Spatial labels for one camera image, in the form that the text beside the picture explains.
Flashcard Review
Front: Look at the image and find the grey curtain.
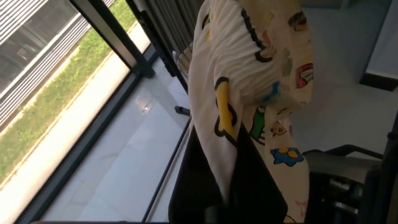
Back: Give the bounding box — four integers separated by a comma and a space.
141, 0, 206, 58

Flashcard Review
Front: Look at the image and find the black clothes rack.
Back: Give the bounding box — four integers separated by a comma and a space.
126, 0, 192, 223

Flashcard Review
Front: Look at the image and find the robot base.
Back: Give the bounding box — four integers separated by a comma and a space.
303, 111, 398, 224

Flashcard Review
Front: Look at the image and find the cream printed garment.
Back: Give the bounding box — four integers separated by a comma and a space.
177, 0, 315, 223

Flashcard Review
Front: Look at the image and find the window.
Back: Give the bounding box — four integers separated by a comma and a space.
0, 0, 156, 224

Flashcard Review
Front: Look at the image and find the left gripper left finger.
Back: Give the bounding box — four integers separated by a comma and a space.
169, 124, 231, 223

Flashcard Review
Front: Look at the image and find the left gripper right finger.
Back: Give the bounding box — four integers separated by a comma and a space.
229, 123, 289, 223

